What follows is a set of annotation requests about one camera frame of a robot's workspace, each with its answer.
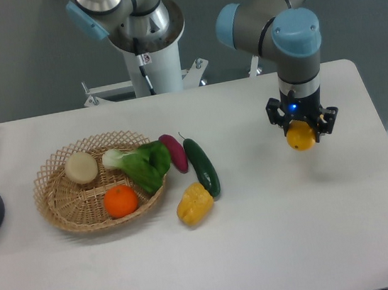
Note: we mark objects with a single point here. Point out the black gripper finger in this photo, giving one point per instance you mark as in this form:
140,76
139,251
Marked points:
278,113
325,121

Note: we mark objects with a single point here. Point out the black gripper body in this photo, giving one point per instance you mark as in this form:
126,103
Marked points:
300,108

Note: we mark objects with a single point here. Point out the yellow mango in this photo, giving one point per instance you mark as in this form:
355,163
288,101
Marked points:
300,136

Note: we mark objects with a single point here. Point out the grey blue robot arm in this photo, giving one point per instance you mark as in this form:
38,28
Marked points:
281,31

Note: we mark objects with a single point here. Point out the woven wicker basket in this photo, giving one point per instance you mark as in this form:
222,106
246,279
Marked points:
79,208

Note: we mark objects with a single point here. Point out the dark green cucumber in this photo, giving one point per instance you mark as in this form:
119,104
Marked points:
205,171

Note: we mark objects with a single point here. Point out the purple sweet potato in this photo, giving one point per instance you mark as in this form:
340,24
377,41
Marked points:
177,153

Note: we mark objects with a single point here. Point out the yellow bell pepper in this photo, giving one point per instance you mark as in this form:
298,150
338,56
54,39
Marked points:
195,204

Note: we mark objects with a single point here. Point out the green bok choy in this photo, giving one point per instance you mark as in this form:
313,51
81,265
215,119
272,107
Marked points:
146,165

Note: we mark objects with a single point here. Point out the orange fruit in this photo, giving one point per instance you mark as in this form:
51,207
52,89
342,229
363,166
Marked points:
120,201

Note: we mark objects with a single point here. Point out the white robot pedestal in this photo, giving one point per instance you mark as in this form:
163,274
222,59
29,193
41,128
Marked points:
150,48

